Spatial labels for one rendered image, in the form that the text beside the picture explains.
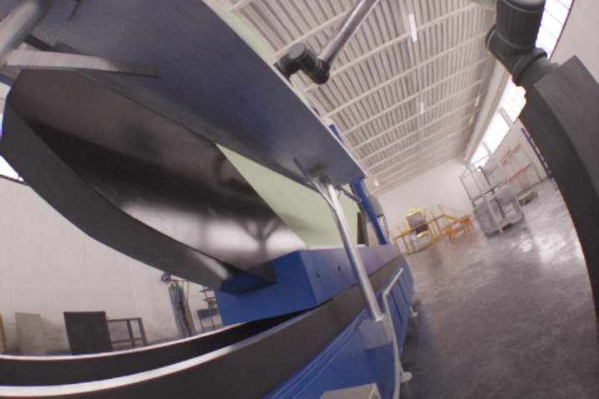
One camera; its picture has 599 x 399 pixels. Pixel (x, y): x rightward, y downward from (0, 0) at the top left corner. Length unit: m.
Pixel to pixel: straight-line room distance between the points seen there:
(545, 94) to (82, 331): 4.96
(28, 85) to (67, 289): 7.93
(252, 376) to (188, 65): 0.59
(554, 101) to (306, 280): 1.06
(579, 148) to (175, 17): 1.16
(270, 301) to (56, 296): 7.75
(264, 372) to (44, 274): 8.01
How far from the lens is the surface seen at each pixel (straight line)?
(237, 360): 0.47
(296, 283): 0.78
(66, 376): 0.70
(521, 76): 1.21
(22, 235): 8.52
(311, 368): 0.63
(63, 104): 0.59
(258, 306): 0.87
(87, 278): 8.59
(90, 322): 4.34
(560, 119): 1.04
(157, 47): 0.49
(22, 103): 0.57
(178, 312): 5.75
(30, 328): 7.39
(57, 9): 0.46
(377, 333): 0.96
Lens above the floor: 0.79
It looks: 25 degrees up
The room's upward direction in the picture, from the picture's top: 20 degrees counter-clockwise
